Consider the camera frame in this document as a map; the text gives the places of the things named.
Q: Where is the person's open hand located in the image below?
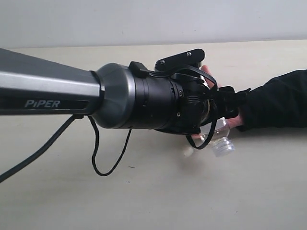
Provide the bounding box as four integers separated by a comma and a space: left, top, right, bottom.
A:
191, 65, 245, 141

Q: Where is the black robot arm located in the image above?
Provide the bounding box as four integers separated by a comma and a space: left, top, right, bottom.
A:
0, 48, 248, 135

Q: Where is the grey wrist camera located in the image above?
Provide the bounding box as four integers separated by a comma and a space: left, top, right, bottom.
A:
154, 48, 205, 71

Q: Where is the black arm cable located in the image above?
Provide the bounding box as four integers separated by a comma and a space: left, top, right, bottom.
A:
0, 61, 219, 184

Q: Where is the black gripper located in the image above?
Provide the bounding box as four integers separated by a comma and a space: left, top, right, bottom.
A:
167, 73, 250, 134

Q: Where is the white milky drink bottle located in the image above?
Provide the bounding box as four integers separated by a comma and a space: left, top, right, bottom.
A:
192, 117, 235, 157

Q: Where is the black sleeved forearm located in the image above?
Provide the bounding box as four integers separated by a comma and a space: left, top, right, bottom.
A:
237, 70, 307, 132

